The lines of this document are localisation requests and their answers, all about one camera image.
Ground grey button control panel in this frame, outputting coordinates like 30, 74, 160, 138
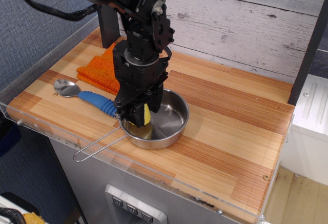
105, 184, 168, 224

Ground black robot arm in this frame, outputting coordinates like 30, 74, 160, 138
88, 0, 175, 127

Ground white grooved side unit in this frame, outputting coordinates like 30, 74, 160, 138
280, 74, 327, 185

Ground dark right vertical post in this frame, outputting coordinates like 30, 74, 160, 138
288, 0, 327, 106

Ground clear acrylic table guard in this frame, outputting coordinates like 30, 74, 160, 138
1, 18, 294, 223

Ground dark vertical post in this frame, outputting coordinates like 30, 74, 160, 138
288, 0, 327, 106
97, 5, 120, 48

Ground yellow object bottom left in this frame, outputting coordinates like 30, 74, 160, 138
23, 212, 46, 224

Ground stainless steel pot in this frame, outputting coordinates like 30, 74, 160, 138
73, 89, 190, 162

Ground yellow ridged toy lemon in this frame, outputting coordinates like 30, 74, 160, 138
128, 104, 151, 128

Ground dark left vertical post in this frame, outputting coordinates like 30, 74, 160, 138
97, 5, 120, 48

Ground folded orange cloth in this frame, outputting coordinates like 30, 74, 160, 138
76, 43, 120, 95

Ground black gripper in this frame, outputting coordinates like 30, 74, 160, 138
113, 40, 168, 128

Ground black braided hose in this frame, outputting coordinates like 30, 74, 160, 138
0, 207, 26, 224

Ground blue handled metal spoon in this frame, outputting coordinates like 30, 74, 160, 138
53, 79, 117, 117

